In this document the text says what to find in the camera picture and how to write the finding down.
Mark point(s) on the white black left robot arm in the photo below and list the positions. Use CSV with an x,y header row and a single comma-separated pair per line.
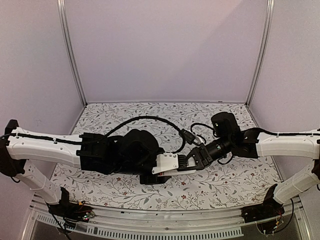
x,y
135,153

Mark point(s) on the left aluminium frame post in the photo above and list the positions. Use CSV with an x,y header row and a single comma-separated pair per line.
x,y
61,6

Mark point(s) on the white remote control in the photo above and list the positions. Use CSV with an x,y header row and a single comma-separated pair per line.
x,y
175,172

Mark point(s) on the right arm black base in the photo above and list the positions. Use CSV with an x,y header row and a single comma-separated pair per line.
x,y
269,208

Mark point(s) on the right aluminium frame post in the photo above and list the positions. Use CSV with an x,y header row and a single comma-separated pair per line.
x,y
262,50

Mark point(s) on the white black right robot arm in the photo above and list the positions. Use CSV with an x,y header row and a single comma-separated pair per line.
x,y
257,142

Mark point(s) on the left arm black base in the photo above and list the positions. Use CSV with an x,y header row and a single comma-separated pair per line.
x,y
71,211

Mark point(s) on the aluminium frame post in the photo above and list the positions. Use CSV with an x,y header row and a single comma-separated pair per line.
x,y
262,50
61,6

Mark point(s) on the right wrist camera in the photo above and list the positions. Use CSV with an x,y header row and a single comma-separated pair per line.
x,y
191,138

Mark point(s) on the aluminium front rail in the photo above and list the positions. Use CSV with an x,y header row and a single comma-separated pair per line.
x,y
112,223

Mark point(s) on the floral patterned table mat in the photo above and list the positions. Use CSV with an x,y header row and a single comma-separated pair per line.
x,y
232,182

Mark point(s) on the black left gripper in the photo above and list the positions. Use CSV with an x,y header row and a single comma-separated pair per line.
x,y
154,180

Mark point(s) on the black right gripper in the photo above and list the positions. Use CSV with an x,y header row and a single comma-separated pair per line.
x,y
202,156

